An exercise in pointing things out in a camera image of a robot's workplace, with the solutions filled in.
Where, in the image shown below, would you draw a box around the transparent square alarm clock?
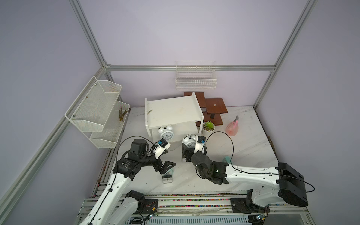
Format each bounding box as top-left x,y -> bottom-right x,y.
162,174 -> 173,184

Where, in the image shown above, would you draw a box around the white twin-bell alarm clock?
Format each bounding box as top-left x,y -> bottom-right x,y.
158,126 -> 174,141

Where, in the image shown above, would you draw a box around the lilac square alarm clock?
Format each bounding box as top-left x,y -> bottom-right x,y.
223,157 -> 231,164

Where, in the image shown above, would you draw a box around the mint green square alarm clock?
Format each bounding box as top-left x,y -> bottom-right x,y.
166,166 -> 174,174

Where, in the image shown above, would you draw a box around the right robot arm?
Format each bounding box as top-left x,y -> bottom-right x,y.
182,144 -> 308,213

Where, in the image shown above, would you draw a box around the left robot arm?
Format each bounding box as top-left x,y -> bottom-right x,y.
81,136 -> 176,225

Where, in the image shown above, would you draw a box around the white two-tier shelf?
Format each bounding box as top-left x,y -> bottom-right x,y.
144,92 -> 204,143

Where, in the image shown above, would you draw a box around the small potted green succulent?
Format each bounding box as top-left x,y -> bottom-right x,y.
202,121 -> 215,136

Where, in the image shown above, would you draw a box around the brown wooden stepped stand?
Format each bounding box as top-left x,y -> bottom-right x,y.
195,92 -> 228,126

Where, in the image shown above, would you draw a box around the pink spray bottle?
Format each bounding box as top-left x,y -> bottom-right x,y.
226,115 -> 239,137

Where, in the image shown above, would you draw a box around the brown twigs in rack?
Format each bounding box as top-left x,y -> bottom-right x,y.
119,107 -> 128,122

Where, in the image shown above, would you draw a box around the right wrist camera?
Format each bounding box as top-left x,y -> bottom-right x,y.
194,136 -> 206,155

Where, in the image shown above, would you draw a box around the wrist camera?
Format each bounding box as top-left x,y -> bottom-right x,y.
152,138 -> 171,159
194,136 -> 206,155

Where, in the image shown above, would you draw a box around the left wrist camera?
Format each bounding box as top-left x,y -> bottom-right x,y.
152,138 -> 171,159

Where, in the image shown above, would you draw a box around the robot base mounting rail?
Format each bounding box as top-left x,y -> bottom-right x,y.
125,193 -> 315,225

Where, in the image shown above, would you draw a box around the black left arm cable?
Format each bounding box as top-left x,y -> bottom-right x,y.
87,135 -> 158,225

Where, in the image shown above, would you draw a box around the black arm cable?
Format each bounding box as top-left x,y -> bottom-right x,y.
203,131 -> 316,194
87,135 -> 158,225

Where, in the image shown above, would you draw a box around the white wire wall basket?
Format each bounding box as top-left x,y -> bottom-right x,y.
175,61 -> 218,91

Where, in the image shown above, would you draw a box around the white mesh wall rack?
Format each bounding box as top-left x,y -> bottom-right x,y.
65,76 -> 130,149

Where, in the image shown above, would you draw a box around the aluminium frame rails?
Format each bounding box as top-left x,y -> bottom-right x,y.
1,1 -> 317,223

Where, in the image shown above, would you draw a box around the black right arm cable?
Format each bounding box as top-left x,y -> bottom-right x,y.
203,131 -> 316,194

